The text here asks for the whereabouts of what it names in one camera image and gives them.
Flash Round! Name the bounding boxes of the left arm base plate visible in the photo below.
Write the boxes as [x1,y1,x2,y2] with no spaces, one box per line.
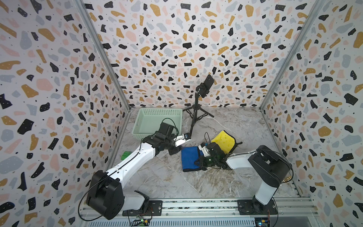
[122,190,163,217]

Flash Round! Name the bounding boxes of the yellow grey dishcloth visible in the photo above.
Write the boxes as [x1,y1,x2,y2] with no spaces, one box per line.
[211,131,243,155]

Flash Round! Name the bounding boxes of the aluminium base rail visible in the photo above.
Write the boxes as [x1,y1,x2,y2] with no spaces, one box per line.
[81,197,324,227]

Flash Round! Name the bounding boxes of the left green circuit board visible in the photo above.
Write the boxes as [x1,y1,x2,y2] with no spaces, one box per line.
[131,218,150,227]

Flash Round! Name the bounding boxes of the black phone on tripod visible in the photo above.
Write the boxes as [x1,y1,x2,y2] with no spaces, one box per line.
[198,75,215,98]

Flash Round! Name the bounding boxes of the right green circuit board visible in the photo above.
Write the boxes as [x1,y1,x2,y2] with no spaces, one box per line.
[255,218,270,227]

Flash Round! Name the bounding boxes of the small green block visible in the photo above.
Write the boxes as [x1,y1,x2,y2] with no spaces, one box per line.
[121,151,132,161]

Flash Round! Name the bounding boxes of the green circuit board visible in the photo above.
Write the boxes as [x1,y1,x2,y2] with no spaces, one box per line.
[131,218,150,227]
[255,218,270,227]

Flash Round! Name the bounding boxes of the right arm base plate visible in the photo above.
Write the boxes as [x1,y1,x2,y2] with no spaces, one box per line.
[237,199,278,215]

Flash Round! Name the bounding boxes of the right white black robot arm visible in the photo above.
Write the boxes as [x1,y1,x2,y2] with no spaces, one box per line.
[194,142,293,211]

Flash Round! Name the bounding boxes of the black tripod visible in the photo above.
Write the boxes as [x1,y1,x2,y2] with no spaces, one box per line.
[183,85,214,138]

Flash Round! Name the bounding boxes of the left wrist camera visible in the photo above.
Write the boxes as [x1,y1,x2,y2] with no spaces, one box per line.
[183,132,192,141]

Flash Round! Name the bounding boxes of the blue grey dishcloth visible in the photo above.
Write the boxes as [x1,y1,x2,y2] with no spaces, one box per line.
[181,147,207,172]

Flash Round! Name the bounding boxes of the mint green plastic basket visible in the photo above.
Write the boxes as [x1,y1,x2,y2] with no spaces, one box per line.
[132,108,182,140]

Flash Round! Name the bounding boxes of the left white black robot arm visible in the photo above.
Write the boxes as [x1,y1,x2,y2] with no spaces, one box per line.
[85,122,191,220]

